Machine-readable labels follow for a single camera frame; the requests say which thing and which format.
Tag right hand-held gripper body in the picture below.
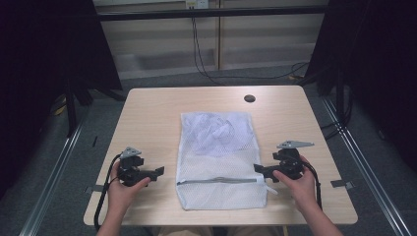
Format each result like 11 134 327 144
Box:
271 140 315 181

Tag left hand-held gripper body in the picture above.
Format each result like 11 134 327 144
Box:
116 147 152 188

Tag white mesh laundry bag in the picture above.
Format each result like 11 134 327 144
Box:
175 111 279 211

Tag person's left hand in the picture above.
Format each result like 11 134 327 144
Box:
107 161 152 214

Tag person's right hand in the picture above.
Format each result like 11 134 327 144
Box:
272 155 318 211

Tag grey tape strip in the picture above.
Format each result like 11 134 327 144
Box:
84 184 106 194
329 179 355 191

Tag black metal stand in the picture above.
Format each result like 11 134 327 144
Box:
64 78 79 139

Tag black curtain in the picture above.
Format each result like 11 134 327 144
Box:
303 0 417 173
0 0 124 200

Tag black horizontal metal bar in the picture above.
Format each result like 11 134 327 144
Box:
97 5 328 22

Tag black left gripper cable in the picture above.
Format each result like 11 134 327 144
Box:
93 153 123 232

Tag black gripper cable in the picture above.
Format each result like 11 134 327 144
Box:
93 153 123 232
303 160 324 211

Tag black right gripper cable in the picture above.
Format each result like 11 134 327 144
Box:
303 160 324 211

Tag black floor cables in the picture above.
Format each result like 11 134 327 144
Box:
320 91 354 142

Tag aluminium floor rail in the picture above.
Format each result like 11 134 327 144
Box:
320 97 413 236
19 119 87 236

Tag black hanging wall cable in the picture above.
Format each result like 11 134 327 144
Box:
191 16 310 88

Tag white wall power outlet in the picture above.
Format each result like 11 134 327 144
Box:
185 0 210 10

